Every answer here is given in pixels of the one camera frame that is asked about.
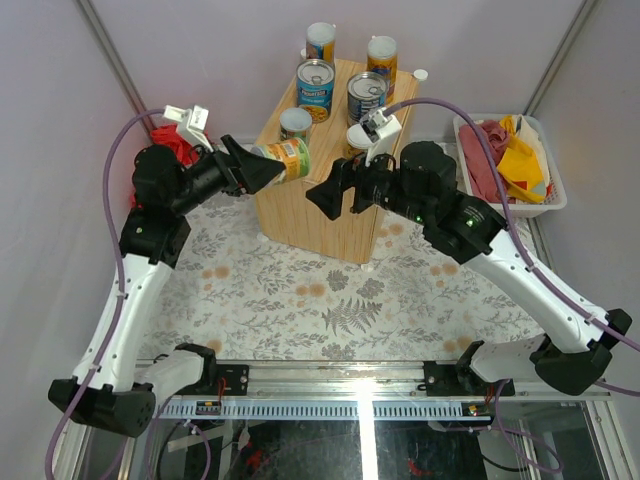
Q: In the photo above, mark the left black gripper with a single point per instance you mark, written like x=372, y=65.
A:
x=255, y=171

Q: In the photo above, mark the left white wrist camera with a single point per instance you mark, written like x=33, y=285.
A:
x=190, y=124

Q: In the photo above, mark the short yellow silver-top can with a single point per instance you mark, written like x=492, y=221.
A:
x=293, y=153

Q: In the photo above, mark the dark blue soup can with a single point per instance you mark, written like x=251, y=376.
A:
x=365, y=91

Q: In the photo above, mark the floral table mat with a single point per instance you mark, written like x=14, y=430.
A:
x=247, y=297

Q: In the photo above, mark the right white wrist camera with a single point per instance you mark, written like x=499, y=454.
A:
x=381, y=127

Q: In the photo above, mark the red crumpled cloth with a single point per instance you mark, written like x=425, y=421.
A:
x=186, y=154

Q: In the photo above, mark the aluminium mounting rail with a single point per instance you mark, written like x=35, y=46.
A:
x=325, y=380

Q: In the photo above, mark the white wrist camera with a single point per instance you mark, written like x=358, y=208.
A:
x=381, y=127
x=190, y=124

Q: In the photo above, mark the Progresso chicken noodle can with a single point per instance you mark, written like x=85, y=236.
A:
x=314, y=88

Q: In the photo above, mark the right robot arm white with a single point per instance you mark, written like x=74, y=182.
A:
x=578, y=338

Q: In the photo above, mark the pink cloth in basket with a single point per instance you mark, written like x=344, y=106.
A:
x=480, y=174

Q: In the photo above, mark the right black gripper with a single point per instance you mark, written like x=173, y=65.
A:
x=328, y=196

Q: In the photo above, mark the white corner connector back-right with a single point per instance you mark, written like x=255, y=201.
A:
x=420, y=75

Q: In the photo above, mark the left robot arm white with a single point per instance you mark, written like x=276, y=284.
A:
x=106, y=391

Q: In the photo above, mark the fruit can silver bottom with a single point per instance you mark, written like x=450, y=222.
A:
x=357, y=141

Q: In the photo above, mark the yellow cloth in basket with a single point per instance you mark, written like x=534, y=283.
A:
x=519, y=167

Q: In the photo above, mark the white cloth in basket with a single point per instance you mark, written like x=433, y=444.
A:
x=527, y=134

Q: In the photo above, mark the small green white-lid can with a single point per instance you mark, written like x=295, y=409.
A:
x=295, y=123

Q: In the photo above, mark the tall yellow congee can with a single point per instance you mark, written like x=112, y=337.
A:
x=382, y=58

